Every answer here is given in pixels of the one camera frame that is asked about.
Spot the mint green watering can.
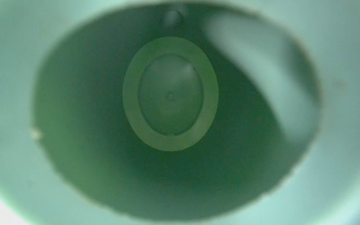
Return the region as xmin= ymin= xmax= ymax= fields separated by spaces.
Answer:
xmin=1 ymin=1 xmax=360 ymax=225

